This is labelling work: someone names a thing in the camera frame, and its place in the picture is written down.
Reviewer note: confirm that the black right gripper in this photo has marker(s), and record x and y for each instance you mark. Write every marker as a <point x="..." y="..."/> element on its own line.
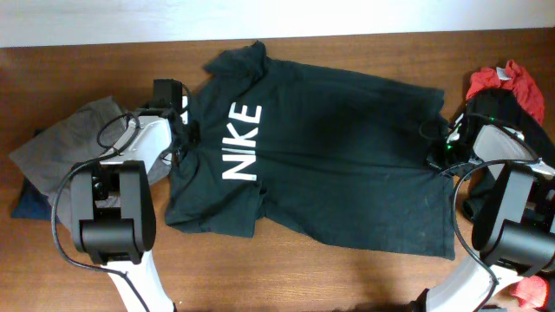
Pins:
<point x="434" y="159"/>

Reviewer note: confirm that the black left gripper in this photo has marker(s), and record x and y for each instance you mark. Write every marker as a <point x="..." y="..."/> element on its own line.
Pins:
<point x="193" y="138"/>

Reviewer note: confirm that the dark green Nike t-shirt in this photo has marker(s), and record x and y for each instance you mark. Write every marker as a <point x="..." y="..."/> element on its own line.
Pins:
<point x="333" y="154"/>

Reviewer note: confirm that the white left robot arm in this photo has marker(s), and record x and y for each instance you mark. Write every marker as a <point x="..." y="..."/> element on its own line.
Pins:
<point x="113" y="220"/>

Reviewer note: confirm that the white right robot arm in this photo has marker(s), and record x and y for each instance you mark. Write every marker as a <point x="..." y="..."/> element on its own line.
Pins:
<point x="513" y="235"/>

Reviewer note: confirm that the black garment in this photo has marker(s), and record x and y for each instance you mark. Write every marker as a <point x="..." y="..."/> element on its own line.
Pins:
<point x="502" y="105"/>

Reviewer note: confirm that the red garment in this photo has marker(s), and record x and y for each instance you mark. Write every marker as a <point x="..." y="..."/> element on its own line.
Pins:
<point x="515" y="78"/>

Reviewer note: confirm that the grey folded shorts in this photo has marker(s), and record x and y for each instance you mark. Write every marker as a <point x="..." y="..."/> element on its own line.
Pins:
<point x="85" y="134"/>

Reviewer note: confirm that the navy blue folded garment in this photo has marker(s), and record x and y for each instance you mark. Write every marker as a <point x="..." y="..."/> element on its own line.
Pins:
<point x="31" y="204"/>

